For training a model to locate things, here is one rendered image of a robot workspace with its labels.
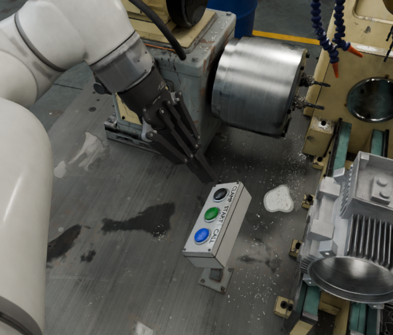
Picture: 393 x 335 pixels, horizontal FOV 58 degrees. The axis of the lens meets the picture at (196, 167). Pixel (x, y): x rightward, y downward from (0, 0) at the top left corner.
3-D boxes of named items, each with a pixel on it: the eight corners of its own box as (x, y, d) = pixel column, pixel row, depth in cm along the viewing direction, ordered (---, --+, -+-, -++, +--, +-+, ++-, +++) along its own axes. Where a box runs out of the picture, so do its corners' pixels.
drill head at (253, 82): (199, 80, 120) (200, 8, 101) (307, 107, 111) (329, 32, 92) (167, 127, 105) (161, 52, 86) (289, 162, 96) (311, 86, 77)
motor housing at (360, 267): (307, 209, 86) (330, 156, 71) (390, 234, 81) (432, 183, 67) (289, 283, 73) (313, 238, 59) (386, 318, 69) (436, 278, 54)
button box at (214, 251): (224, 199, 77) (212, 183, 75) (252, 197, 73) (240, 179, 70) (194, 268, 67) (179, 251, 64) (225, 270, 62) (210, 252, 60)
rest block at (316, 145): (305, 140, 118) (313, 113, 109) (326, 146, 116) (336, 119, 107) (301, 153, 114) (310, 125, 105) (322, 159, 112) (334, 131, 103)
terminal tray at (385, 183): (345, 173, 73) (357, 149, 67) (400, 189, 70) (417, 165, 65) (338, 220, 66) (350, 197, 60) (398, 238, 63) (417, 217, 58)
